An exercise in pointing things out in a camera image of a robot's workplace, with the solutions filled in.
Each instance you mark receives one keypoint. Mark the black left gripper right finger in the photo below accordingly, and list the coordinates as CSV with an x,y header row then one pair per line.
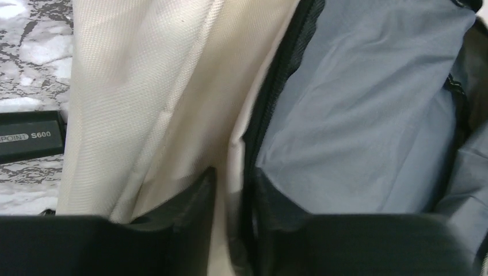
x,y
291,241

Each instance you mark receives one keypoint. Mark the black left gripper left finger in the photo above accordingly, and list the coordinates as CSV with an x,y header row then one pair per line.
x,y
172,239

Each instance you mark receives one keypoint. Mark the cream canvas student bag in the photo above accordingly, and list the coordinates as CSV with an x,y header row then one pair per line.
x,y
347,107

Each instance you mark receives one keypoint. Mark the green black highlighter marker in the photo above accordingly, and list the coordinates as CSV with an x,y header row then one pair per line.
x,y
31,135

